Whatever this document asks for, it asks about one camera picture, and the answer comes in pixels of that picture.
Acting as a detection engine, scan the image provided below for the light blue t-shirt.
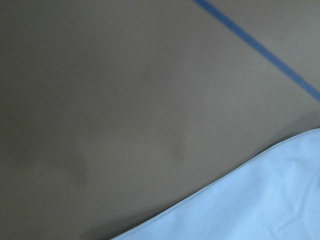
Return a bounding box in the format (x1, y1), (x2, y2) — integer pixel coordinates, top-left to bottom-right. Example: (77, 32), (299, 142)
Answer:
(118, 129), (320, 240)

